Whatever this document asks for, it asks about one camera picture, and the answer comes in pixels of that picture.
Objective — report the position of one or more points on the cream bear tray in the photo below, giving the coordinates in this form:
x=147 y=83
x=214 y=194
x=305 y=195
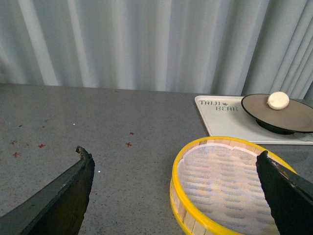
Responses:
x=224 y=116

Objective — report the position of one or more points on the tan plate with black rim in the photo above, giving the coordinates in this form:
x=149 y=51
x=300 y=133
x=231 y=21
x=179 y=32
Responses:
x=295 y=118

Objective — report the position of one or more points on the grey pleated curtain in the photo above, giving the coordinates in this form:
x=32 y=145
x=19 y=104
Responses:
x=224 y=47

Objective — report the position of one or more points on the white round bun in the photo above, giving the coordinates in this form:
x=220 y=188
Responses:
x=278 y=100

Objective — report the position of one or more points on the white steamer liner paper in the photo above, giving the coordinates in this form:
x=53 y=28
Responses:
x=220 y=181

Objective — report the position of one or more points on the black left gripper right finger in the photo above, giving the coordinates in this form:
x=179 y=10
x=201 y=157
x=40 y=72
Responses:
x=289 y=196

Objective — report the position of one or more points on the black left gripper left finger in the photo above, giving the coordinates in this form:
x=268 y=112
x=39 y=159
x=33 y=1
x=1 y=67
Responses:
x=59 y=207

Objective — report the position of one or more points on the yellow-rimmed bamboo steamer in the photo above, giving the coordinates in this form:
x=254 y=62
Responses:
x=195 y=215

